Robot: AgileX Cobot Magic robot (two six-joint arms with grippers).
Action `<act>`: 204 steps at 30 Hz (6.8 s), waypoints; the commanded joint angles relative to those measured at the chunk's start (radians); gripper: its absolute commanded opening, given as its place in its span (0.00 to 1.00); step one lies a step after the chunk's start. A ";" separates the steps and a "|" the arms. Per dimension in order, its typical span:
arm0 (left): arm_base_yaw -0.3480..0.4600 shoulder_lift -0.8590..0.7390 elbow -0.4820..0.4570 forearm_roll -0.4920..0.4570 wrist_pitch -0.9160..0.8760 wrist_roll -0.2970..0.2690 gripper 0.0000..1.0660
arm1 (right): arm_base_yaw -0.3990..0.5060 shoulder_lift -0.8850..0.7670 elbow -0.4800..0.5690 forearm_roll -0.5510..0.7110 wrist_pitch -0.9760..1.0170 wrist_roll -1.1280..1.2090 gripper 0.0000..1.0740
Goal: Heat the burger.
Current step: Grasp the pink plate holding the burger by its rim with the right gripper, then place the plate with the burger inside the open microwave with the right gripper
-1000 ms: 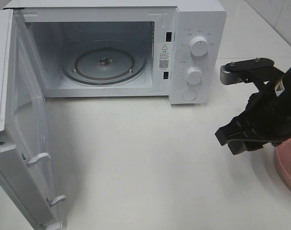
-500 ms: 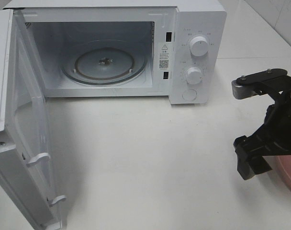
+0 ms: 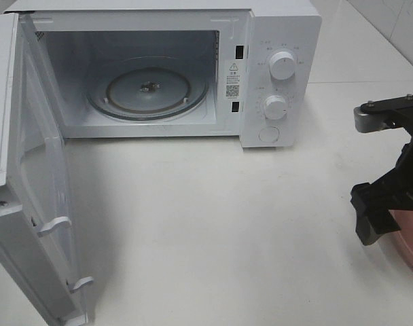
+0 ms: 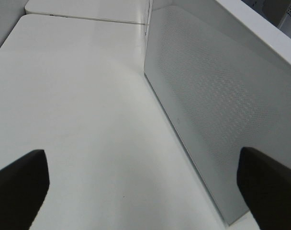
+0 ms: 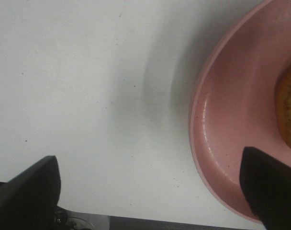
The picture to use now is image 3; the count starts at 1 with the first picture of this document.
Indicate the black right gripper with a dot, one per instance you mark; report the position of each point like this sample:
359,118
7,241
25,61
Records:
372,201

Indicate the round white door button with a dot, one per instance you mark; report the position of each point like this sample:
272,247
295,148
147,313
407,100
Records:
269,134

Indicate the white microwave door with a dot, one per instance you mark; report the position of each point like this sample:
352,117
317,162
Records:
37,236

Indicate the lower white dial knob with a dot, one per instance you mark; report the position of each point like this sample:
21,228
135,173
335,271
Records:
275,107

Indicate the white dial knob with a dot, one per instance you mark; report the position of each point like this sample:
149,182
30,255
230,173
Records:
275,107
282,65

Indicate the upper white dial knob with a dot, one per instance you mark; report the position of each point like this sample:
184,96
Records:
282,65

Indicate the white microwave oven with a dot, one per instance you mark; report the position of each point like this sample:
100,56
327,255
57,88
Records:
234,39

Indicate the glass microwave turntable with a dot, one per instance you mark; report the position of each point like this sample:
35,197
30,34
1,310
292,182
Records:
147,88

